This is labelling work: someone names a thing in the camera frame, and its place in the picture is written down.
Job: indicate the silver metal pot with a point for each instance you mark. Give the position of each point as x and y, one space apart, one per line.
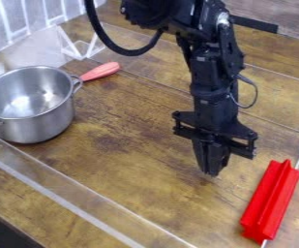
36 106

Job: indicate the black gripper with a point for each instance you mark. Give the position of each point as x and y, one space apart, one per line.
236 137

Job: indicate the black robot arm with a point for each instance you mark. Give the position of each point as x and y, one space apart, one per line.
202 25

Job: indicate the clear acrylic triangle stand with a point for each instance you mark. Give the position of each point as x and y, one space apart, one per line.
76 48

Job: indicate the red plastic bracket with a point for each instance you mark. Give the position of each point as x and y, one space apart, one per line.
263 214

